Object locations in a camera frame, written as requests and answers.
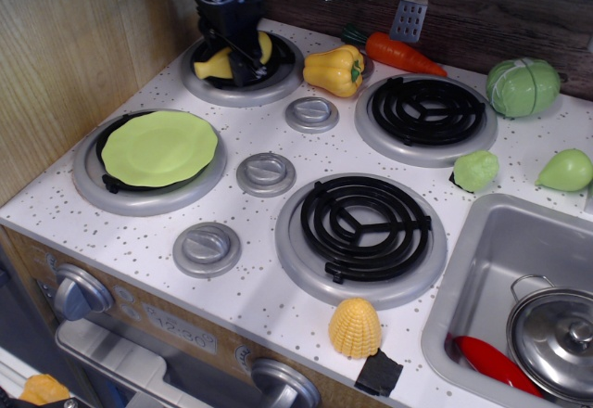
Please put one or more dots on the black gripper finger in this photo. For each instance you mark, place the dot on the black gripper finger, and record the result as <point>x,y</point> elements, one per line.
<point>212,43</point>
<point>243,72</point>

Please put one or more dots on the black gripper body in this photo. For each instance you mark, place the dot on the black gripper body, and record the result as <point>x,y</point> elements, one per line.
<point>236,21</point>

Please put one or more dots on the yellow toy banana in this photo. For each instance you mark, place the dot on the yellow toy banana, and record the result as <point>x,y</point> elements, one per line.
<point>219,65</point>

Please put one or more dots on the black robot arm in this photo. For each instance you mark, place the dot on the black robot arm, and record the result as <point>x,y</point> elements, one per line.
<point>234,24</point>

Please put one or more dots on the light green plate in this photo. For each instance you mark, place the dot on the light green plate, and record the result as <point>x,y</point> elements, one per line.
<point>159,148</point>

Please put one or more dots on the rear left stove burner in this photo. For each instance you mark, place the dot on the rear left stove burner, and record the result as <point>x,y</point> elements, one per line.
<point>283,78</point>

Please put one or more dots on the rear silver stove knob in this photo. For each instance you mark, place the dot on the rear silver stove knob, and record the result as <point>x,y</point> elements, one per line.
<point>311,115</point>

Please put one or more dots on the silver stove knob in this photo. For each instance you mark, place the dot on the silver stove knob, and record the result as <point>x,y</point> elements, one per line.
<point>266,175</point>
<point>311,115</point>
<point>207,250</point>

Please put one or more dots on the yellow toy bell pepper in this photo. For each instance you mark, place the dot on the yellow toy bell pepper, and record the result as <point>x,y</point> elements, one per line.
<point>338,71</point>

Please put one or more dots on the middle silver stove knob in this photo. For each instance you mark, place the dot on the middle silver stove knob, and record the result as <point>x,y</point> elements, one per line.
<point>266,175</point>

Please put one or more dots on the orange toy carrot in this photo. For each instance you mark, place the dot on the orange toy carrot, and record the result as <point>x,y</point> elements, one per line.
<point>379,47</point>

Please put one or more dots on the front left stove burner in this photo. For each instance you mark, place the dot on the front left stove burner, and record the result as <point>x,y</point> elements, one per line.
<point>109,194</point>

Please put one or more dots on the front silver stove knob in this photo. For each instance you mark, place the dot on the front silver stove knob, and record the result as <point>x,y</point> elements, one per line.
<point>207,250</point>

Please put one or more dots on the front right stove burner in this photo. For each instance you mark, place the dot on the front right stove burner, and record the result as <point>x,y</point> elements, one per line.
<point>360,236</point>

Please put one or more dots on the small green toy vegetable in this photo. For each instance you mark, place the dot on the small green toy vegetable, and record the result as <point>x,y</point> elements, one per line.
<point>474,171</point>

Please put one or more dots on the oven clock display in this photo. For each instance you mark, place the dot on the oven clock display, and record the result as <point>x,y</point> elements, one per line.
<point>175,325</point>

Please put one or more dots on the left silver oven knob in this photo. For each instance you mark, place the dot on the left silver oven knob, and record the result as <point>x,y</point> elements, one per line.
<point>79,293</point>

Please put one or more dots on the silver oven knob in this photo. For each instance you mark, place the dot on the silver oven knob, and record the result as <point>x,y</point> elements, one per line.
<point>282,386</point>
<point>79,293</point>

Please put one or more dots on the green toy cabbage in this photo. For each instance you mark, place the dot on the green toy cabbage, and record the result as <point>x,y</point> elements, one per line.
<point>522,87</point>

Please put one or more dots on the yellow toy corn piece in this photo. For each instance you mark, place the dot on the yellow toy corn piece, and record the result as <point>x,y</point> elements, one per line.
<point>355,330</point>

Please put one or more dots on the silver sink basin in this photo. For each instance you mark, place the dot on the silver sink basin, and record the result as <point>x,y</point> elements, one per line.
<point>504,239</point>

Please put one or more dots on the right silver oven knob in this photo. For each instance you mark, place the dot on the right silver oven knob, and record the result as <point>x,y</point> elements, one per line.
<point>282,386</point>

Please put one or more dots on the green toy pear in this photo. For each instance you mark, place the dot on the green toy pear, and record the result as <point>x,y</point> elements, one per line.
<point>569,170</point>

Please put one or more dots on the red toy object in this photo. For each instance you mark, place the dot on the red toy object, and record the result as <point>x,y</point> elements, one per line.
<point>489,361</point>

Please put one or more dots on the orange toy on floor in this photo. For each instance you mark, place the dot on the orange toy on floor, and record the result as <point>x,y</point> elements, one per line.
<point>43,389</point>

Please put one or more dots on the steel pot with lid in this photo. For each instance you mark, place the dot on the steel pot with lid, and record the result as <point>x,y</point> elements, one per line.
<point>549,335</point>

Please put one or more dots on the silver oven door handle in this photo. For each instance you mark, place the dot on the silver oven door handle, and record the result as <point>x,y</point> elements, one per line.
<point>113,356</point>

